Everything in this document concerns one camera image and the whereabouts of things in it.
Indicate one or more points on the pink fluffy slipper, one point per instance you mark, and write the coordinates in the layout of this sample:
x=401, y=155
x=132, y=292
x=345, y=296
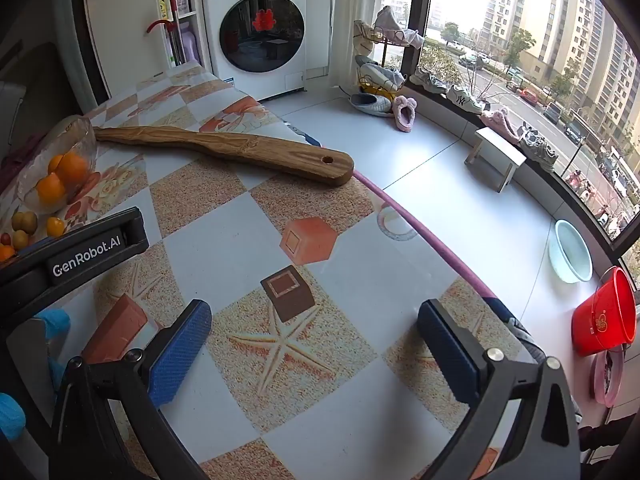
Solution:
x=500, y=124
x=398, y=110
x=410, y=117

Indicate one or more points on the purple plastic container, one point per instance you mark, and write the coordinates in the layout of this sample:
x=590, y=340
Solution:
x=189, y=46

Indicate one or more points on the clear glass bowl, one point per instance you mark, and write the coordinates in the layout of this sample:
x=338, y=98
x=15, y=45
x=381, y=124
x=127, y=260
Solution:
x=82, y=132

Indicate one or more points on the brown-green kiwi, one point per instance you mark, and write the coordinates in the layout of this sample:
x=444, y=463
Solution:
x=20, y=241
x=24, y=221

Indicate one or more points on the orange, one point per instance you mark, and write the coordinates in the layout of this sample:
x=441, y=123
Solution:
x=50, y=190
x=54, y=161
x=73, y=167
x=6, y=253

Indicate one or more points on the white wooden stool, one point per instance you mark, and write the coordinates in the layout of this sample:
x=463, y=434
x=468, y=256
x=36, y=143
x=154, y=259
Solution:
x=500, y=142

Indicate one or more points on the red cherry tomato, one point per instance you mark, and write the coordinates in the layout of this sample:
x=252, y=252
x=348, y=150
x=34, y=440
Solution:
x=4, y=238

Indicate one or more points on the checked printed tablecloth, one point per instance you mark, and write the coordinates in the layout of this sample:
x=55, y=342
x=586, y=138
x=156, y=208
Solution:
x=225, y=240

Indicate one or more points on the white sneaker with black logo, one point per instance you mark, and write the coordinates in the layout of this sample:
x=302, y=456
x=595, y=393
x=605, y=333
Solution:
x=465, y=99

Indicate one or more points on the pale blue wash basin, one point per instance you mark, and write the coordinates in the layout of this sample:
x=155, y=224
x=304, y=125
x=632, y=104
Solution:
x=570, y=255

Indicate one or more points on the pink plastic basin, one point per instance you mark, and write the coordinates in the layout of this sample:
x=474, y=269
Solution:
x=597, y=380

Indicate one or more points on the grey-blue slipper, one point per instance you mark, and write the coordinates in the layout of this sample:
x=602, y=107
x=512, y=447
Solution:
x=370, y=104

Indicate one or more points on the long wooden paddle board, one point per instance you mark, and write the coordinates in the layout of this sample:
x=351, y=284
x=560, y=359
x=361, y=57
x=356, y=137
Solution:
x=280, y=152

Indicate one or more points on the grey sneaker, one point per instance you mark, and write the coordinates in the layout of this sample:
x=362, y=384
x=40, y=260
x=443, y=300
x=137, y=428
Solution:
x=427, y=81
x=539, y=150

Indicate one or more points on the red plastic bucket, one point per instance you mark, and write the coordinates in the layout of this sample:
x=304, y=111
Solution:
x=600, y=320

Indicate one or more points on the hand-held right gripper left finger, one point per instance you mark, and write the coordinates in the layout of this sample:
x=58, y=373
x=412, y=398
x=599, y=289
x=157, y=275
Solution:
x=180, y=355

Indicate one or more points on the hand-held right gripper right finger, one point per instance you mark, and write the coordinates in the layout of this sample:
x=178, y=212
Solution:
x=445, y=355

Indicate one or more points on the magenta cloth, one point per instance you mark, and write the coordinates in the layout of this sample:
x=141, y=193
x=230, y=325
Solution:
x=20, y=160

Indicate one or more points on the white washing machine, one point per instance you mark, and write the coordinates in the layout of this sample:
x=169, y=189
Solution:
x=290, y=60

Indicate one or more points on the person's left hand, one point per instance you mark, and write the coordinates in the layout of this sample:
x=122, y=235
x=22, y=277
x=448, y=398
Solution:
x=54, y=322

